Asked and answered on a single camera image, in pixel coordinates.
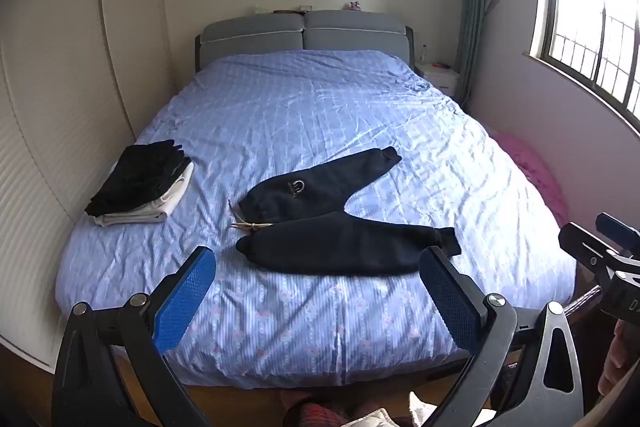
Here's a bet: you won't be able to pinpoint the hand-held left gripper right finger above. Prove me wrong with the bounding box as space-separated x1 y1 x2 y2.
419 246 586 427

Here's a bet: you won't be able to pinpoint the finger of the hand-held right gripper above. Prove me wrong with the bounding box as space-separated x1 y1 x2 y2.
595 212 640 254
558 222 632 289

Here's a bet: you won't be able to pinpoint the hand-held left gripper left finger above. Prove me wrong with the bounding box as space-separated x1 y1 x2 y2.
51 246 217 427

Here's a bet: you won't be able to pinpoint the dark navy pants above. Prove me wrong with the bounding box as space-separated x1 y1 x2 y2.
227 146 462 278

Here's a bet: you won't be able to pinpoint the person's right hand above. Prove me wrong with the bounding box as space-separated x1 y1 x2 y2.
598 321 640 397

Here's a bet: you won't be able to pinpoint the pink cloth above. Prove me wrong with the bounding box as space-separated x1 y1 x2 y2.
489 131 569 229

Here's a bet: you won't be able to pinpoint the white folded cloth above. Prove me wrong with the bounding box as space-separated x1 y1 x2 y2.
94 162 195 228

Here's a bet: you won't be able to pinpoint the black folded clothes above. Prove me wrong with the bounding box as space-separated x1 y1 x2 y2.
84 139 194 217

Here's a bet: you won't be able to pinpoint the white quilted cloth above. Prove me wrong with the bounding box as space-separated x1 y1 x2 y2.
345 391 437 427

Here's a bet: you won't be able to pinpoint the red plaid cloth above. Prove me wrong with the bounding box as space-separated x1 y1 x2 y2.
294 399 352 427

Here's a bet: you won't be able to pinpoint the white nightstand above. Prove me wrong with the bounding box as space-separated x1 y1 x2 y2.
414 59 461 100

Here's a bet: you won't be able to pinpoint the bed with blue sheet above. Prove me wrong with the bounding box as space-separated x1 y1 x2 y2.
55 49 578 390

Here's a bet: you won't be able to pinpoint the white ribbed wardrobe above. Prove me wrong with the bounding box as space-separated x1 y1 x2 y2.
0 0 174 371

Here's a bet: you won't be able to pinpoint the green curtain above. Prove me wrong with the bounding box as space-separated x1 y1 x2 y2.
456 0 502 108

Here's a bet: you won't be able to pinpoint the grey headboard cushion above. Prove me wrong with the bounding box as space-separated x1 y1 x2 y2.
200 14 306 70

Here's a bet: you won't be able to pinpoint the grey pillows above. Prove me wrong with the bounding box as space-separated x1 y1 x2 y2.
303 10 407 58

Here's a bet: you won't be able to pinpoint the window with dark frame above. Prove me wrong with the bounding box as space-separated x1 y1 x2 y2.
522 0 640 134

